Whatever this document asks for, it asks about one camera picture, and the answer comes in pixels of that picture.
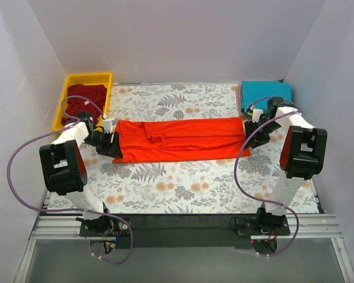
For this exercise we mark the orange t shirt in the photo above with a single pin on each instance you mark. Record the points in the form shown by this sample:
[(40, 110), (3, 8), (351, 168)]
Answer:
[(180, 140)]

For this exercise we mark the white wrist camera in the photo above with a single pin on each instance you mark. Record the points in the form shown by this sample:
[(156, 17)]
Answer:
[(257, 113), (109, 125)]

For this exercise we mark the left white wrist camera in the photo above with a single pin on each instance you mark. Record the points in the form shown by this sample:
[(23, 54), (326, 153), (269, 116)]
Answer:
[(109, 125)]

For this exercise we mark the yellow plastic bin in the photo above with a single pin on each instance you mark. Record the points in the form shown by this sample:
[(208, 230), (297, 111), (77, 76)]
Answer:
[(104, 78)]

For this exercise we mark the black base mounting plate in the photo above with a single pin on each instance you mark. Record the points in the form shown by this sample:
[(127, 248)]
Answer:
[(198, 230)]

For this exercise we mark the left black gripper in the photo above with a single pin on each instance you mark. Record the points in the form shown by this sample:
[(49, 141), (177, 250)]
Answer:
[(107, 142)]

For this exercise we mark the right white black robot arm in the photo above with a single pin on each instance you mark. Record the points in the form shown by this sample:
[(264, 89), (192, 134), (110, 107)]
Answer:
[(302, 157)]

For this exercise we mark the dark red t shirt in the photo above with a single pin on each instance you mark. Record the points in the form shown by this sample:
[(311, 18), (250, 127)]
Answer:
[(89, 98)]

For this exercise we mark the folded teal t shirt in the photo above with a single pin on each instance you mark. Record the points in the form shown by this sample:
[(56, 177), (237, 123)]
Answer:
[(254, 90)]

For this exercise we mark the folded green t shirt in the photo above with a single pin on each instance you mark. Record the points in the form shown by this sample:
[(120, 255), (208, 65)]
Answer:
[(248, 114)]

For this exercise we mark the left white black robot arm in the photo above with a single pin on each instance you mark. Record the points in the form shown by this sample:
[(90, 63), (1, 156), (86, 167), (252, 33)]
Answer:
[(65, 173)]

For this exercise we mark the aluminium frame rail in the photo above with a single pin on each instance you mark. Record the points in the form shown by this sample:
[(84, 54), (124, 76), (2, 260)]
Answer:
[(188, 248)]

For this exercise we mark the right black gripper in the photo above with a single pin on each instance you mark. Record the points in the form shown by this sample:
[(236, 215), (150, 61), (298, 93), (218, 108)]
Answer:
[(256, 133)]

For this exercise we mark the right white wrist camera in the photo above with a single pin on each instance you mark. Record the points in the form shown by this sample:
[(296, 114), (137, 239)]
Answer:
[(257, 113)]

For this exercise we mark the floral patterned table mat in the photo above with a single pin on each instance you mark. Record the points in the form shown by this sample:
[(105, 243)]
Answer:
[(208, 186)]

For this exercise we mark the folded pink t shirt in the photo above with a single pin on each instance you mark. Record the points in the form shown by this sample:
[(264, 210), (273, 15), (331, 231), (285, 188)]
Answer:
[(239, 99)]

